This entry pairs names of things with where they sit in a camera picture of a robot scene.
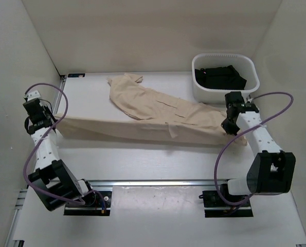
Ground beige trousers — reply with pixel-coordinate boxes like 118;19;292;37
57;73;233;145

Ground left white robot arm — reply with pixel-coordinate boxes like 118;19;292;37
23;97;96;211

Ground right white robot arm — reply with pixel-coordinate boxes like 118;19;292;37
219;92;296;206

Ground black folded garment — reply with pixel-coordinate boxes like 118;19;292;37
194;65;247;90

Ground white plastic basket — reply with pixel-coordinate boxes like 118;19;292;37
191;53;261;105

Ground blue corner label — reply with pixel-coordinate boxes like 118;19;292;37
67;73;85;78

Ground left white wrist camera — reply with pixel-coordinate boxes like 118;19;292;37
24;90;41;102

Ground aluminium left side rail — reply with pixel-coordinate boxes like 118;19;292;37
52;75;67;114

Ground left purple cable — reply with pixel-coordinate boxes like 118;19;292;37
24;82;102;206

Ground purple cable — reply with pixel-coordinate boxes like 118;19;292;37
213;92;294;206
24;82;102;206

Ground aluminium front rail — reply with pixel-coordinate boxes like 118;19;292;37
85;179;230;187

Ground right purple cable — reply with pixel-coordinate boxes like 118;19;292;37
213;92;294;206

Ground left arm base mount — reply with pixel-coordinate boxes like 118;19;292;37
63;187;113;217

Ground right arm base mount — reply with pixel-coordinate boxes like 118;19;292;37
199;190;254;218

